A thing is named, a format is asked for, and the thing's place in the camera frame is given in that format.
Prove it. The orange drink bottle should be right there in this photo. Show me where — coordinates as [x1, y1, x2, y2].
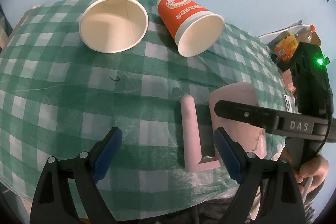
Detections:
[274, 25, 315, 63]

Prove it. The pink plastic mug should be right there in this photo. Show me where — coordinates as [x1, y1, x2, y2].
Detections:
[181, 83, 267, 172]

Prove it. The pink drink bottle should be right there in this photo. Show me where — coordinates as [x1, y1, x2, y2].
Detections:
[281, 69, 295, 93]

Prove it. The green checkered tablecloth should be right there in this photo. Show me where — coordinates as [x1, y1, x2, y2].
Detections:
[1, 0, 286, 220]

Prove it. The green paper cup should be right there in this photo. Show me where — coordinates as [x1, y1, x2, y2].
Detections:
[79, 0, 149, 53]

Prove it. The person's right hand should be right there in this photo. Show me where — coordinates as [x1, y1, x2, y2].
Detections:
[293, 154, 329, 194]

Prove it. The white cable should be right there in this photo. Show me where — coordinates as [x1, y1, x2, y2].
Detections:
[257, 19, 313, 40]

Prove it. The orange paper cup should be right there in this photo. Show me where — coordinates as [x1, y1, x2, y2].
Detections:
[157, 0, 225, 57]

